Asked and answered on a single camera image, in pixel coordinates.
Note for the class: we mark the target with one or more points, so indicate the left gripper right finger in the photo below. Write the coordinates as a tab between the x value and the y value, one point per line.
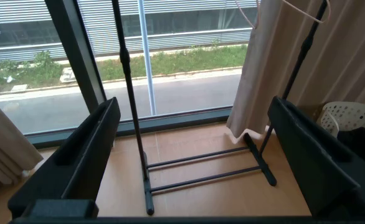
319	174

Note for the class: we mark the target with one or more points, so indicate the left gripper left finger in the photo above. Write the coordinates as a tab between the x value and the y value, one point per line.
86	174

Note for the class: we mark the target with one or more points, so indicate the black garment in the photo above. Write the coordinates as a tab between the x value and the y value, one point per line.
360	143

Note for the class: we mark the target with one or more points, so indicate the white laundry basket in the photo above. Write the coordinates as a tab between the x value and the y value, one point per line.
347	115

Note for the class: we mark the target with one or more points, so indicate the black clothes rack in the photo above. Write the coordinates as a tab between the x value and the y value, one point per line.
125	59

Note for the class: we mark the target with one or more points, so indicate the pink clothes hanger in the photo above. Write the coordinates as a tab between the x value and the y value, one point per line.
254	27
301	11

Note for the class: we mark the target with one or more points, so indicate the beige curtain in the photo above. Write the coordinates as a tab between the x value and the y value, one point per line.
5	149
341	56

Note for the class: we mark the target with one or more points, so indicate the window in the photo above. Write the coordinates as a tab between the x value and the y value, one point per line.
76	62

